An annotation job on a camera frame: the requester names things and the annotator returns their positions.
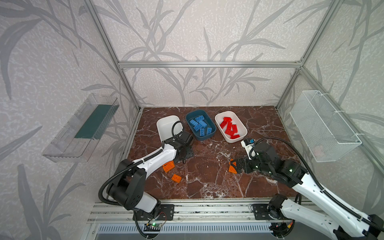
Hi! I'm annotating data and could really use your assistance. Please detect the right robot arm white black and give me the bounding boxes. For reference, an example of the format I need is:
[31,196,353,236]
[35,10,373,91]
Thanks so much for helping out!
[230,138,384,240]

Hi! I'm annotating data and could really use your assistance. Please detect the aluminium front rail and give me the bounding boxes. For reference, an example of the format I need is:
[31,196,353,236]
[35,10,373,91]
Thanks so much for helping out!
[87,198,274,224]

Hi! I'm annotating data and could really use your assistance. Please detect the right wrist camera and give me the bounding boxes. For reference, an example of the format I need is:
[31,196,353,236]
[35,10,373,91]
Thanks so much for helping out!
[241,138,255,160]

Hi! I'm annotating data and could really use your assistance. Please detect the white plastic bin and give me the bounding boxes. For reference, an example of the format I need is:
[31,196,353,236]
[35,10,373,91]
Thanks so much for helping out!
[215,111,248,144]
[157,115,184,142]

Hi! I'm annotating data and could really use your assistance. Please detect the white wire mesh basket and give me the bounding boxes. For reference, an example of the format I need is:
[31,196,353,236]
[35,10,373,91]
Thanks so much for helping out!
[290,90,362,163]

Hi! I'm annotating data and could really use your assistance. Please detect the controller board with wires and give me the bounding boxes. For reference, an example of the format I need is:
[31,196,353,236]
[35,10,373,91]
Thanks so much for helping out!
[143,221,166,233]
[269,220,295,237]

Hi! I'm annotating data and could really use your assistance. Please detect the right controller board with wires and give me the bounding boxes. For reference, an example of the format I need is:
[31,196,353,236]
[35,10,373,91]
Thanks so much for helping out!
[269,220,295,237]

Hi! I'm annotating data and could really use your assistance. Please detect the orange hinged plate bricks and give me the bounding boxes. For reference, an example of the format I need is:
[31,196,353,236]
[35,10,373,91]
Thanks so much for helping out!
[163,161,175,173]

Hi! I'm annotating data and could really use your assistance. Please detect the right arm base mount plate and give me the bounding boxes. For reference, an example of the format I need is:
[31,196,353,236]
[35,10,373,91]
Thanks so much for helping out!
[251,204,274,221]

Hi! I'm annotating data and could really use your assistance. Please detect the teal plastic bin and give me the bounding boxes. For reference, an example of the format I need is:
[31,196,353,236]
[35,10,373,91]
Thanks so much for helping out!
[186,110,217,141]

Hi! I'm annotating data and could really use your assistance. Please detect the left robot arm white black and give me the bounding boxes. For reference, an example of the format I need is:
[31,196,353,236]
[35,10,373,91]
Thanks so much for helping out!
[98,121,194,216]

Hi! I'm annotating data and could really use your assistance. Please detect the clear plastic wall tray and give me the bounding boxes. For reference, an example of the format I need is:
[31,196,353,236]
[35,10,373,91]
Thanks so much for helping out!
[42,94,120,163]

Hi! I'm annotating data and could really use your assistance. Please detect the blue long brick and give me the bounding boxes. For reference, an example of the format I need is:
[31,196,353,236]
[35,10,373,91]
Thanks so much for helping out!
[199,120,207,128]
[194,124,203,131]

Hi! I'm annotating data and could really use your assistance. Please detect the left controller board with wires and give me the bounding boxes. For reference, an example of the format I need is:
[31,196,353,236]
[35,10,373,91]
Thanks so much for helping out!
[143,221,166,233]

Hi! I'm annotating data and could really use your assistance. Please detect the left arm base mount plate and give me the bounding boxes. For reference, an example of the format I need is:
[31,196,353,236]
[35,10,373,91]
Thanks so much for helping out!
[133,204,175,221]

